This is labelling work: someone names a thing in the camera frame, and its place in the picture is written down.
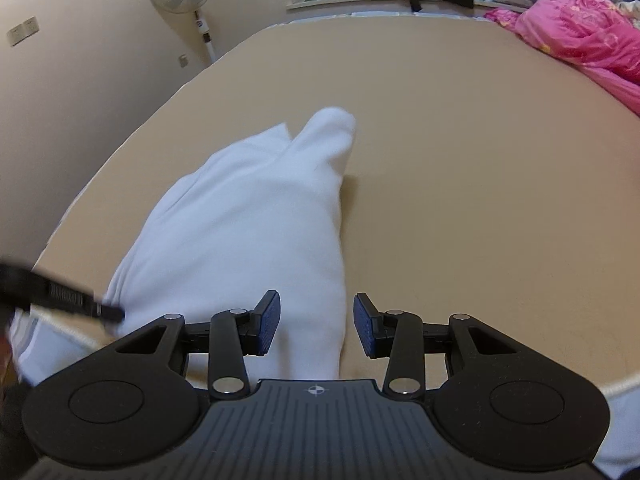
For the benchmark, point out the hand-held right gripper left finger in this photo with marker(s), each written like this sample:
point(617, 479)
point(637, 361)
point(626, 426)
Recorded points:
point(269, 322)

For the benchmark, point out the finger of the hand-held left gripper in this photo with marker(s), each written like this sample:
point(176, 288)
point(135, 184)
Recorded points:
point(65, 297)

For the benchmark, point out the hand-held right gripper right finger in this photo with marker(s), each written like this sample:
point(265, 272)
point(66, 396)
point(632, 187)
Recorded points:
point(365, 325)

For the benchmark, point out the white sweatshirt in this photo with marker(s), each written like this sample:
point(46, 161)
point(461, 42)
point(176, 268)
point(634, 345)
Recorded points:
point(240, 220)

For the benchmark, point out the white window sill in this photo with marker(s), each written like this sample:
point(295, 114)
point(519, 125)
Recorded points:
point(350, 1)

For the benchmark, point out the pink floral blanket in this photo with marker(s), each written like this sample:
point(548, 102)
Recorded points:
point(580, 35)

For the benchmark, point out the small wall socket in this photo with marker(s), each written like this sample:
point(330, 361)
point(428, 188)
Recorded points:
point(183, 60)

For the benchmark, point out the double wall socket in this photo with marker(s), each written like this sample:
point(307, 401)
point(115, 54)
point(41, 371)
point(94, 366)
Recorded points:
point(23, 30)

